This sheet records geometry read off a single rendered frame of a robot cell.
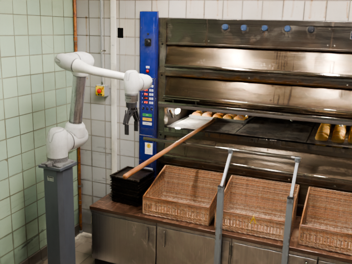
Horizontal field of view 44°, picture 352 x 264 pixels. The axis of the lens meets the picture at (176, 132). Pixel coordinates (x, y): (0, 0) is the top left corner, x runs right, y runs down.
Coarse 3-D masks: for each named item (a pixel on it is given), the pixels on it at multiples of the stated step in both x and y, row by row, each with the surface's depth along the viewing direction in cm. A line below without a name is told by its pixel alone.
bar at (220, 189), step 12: (180, 144) 336; (192, 144) 332; (228, 156) 320; (264, 156) 313; (276, 156) 309; (288, 156) 306; (288, 204) 290; (216, 216) 312; (288, 216) 291; (216, 228) 314; (288, 228) 293; (216, 240) 316; (288, 240) 295; (216, 252) 318; (288, 252) 298
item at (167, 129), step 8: (168, 128) 379; (176, 128) 376; (184, 128) 377; (208, 136) 366; (216, 136) 363; (224, 136) 361; (232, 136) 358; (240, 136) 355; (248, 136) 356; (272, 144) 347; (280, 144) 344; (288, 144) 342; (296, 144) 339; (304, 144) 337; (312, 144) 337; (320, 144) 337; (336, 152) 329; (344, 152) 327
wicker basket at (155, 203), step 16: (160, 176) 373; (176, 176) 379; (192, 176) 374; (208, 176) 369; (160, 192) 378; (192, 192) 373; (208, 192) 368; (144, 208) 346; (160, 208) 356; (176, 208) 335; (192, 208) 330; (208, 208) 325; (208, 224) 328
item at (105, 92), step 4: (100, 84) 392; (104, 84) 393; (96, 88) 389; (100, 88) 388; (104, 88) 387; (108, 88) 393; (96, 92) 390; (104, 92) 388; (108, 92) 393; (104, 96) 389
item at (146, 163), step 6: (210, 120) 396; (204, 126) 377; (192, 132) 352; (186, 138) 338; (174, 144) 317; (162, 150) 300; (168, 150) 305; (156, 156) 288; (144, 162) 273; (150, 162) 279; (138, 168) 264; (126, 174) 251; (132, 174) 257
